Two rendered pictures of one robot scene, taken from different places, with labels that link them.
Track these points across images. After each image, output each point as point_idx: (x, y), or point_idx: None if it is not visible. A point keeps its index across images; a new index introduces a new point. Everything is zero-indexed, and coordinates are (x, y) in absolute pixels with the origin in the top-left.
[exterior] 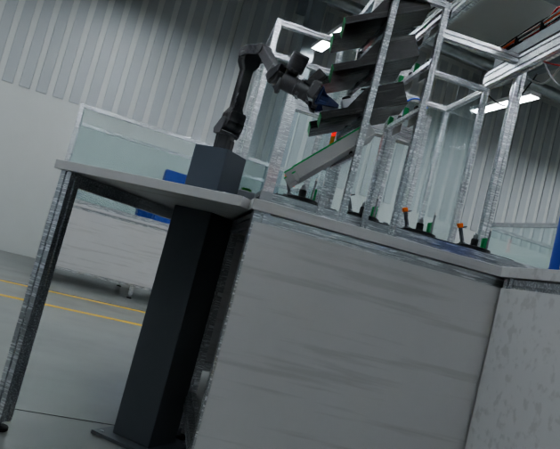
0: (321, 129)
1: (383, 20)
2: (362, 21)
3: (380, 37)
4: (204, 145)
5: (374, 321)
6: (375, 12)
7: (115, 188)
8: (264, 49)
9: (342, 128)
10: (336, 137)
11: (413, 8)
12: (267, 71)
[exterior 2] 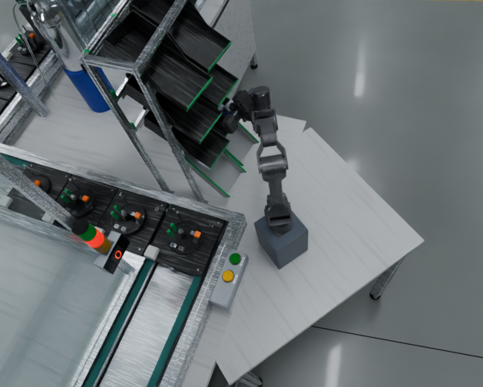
0: (212, 147)
1: (190, 28)
2: (213, 36)
3: (149, 61)
4: (301, 222)
5: None
6: (203, 22)
7: None
8: (273, 130)
9: (187, 143)
10: (184, 158)
11: (170, 1)
12: (276, 130)
